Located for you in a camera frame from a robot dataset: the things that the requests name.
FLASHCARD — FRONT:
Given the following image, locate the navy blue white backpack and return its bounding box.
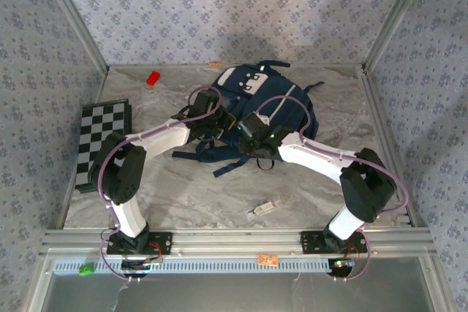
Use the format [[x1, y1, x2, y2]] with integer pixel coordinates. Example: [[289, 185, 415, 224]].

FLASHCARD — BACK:
[[171, 60, 326, 178]]

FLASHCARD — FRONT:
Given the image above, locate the clear plastic case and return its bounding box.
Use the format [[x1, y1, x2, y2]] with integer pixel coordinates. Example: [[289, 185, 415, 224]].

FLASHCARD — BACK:
[[244, 197, 283, 222]]

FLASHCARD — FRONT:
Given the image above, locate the red toy brick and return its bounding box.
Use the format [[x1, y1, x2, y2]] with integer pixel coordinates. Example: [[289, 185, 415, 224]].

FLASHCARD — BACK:
[[145, 69, 162, 87]]

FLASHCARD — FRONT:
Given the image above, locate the black grey chessboard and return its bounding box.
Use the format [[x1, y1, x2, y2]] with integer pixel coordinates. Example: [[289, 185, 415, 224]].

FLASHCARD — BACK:
[[75, 98, 133, 194]]

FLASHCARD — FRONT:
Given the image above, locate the grey metal sheet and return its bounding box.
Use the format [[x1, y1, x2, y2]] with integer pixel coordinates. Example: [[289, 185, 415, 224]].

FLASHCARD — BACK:
[[36, 259, 439, 312]]

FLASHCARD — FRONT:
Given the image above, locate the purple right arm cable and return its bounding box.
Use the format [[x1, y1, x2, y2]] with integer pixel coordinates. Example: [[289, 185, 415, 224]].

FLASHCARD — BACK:
[[254, 95, 410, 283]]

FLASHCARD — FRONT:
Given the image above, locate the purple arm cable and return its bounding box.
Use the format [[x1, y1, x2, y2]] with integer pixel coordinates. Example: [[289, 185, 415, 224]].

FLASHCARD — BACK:
[[95, 86, 223, 283], [254, 95, 410, 283]]

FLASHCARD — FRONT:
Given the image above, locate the aluminium mounting rail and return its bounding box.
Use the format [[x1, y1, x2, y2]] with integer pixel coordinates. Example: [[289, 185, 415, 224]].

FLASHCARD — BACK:
[[39, 227, 438, 258]]

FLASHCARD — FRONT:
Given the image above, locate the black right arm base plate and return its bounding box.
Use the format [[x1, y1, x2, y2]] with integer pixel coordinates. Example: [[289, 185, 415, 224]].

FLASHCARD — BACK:
[[300, 230, 368, 254]]

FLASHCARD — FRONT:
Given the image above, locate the grey slotted cable duct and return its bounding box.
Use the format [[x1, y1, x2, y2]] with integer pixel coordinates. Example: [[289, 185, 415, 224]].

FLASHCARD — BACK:
[[53, 257, 333, 275]]

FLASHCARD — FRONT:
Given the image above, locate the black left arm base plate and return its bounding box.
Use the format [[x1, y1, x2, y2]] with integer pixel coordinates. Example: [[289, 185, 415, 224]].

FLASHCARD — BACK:
[[106, 231, 173, 256]]

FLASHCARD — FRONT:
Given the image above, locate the aluminium frame post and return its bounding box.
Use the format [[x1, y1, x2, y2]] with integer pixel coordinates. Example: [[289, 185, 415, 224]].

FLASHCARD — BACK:
[[361, 0, 437, 74], [36, 0, 110, 75]]

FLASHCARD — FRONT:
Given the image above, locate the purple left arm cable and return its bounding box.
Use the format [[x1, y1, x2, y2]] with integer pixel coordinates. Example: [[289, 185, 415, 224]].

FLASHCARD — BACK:
[[95, 86, 223, 283]]

